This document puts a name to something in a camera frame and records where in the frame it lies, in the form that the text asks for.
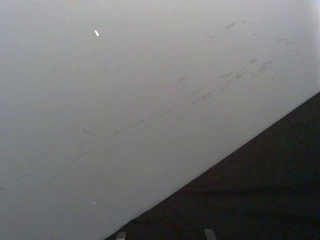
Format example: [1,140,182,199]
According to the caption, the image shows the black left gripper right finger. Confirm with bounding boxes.
[203,228,217,240]

